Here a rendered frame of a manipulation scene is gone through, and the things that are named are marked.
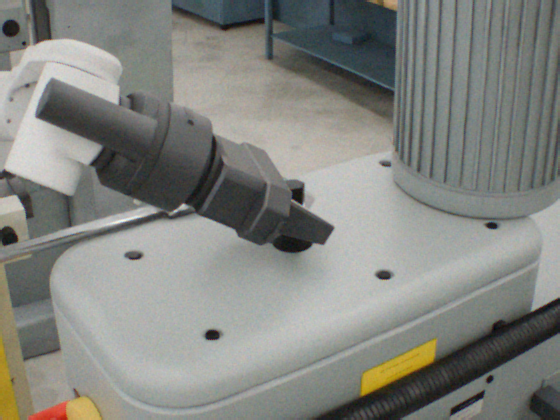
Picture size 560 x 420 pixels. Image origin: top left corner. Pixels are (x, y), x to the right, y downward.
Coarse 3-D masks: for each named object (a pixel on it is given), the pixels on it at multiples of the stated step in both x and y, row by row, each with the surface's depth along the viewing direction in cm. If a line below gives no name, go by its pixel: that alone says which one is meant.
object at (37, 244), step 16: (144, 208) 86; (192, 208) 86; (80, 224) 83; (96, 224) 83; (112, 224) 83; (128, 224) 84; (32, 240) 80; (48, 240) 80; (64, 240) 80; (0, 256) 77; (16, 256) 78
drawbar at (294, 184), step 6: (288, 180) 79; (294, 180) 79; (300, 180) 79; (288, 186) 78; (294, 186) 78; (300, 186) 78; (294, 192) 78; (300, 192) 78; (294, 198) 78; (300, 198) 78; (282, 240) 81; (288, 240) 80; (294, 240) 80; (300, 240) 80; (282, 246) 81; (288, 246) 80; (294, 246) 80; (300, 246) 81
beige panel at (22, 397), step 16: (0, 272) 257; (0, 288) 259; (0, 304) 261; (0, 320) 264; (0, 336) 265; (16, 336) 270; (0, 352) 268; (16, 352) 272; (0, 368) 270; (16, 368) 274; (0, 384) 273; (16, 384) 277; (0, 400) 275; (16, 400) 279; (0, 416) 278; (16, 416) 282
